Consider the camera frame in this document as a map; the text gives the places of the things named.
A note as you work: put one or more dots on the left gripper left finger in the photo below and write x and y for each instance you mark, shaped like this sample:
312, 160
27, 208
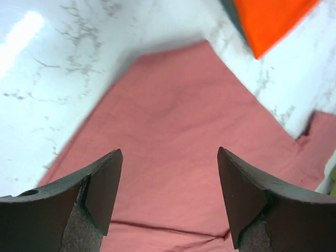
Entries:
72, 213

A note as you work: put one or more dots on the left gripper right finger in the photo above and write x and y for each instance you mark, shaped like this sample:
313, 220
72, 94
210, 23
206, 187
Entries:
266, 213

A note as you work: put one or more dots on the pink t-shirt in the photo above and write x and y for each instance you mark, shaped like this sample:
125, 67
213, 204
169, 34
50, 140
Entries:
169, 114

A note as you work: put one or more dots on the olive green plastic basket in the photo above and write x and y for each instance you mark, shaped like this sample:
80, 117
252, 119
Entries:
331, 183

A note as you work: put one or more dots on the folded orange t-shirt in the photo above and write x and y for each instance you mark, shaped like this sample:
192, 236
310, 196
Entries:
266, 22

